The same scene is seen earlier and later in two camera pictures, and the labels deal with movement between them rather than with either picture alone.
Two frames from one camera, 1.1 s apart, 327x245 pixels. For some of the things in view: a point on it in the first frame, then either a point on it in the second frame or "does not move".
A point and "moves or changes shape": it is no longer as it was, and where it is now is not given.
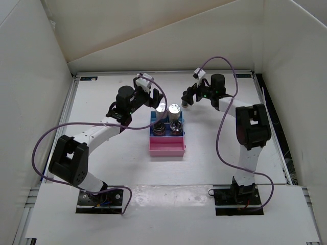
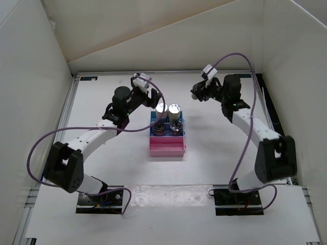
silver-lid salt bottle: [174, 112] does not move
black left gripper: [150, 102] does not move
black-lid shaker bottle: [159, 128] does not move
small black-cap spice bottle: [184, 104] moves or changes shape
